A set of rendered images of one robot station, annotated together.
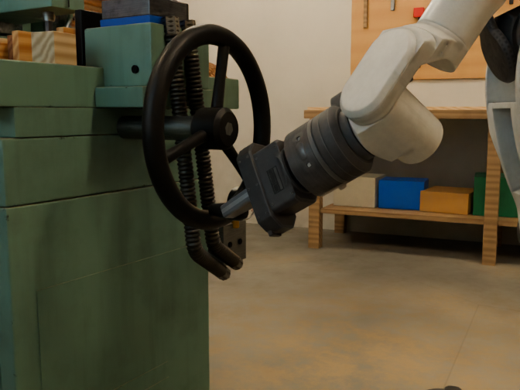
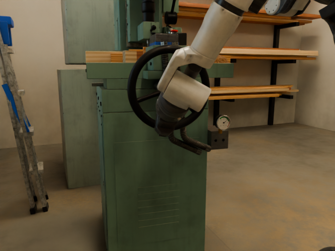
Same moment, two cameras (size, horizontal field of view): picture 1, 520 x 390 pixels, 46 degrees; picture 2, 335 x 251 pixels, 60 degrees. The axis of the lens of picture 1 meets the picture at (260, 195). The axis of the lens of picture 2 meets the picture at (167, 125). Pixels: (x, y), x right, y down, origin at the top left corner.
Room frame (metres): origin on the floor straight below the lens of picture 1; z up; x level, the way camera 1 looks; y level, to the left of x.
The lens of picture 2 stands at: (0.14, -0.61, 0.88)
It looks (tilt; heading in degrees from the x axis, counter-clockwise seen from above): 11 degrees down; 43
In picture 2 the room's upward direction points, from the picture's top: straight up
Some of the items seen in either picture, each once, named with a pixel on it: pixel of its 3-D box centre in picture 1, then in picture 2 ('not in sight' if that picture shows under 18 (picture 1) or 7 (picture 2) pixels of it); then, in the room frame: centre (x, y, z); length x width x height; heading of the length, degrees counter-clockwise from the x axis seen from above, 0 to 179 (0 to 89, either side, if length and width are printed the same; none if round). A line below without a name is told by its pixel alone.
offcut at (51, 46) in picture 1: (54, 49); (129, 57); (0.89, 0.29, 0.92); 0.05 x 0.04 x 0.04; 156
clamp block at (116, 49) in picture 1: (148, 59); (167, 58); (0.97, 0.18, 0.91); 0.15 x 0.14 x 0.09; 149
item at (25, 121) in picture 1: (77, 120); (152, 82); (1.02, 0.30, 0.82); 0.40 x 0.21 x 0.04; 149
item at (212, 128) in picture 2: (211, 239); (214, 137); (1.20, 0.10, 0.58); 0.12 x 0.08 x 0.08; 59
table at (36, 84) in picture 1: (110, 90); (161, 70); (1.02, 0.25, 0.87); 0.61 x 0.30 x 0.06; 149
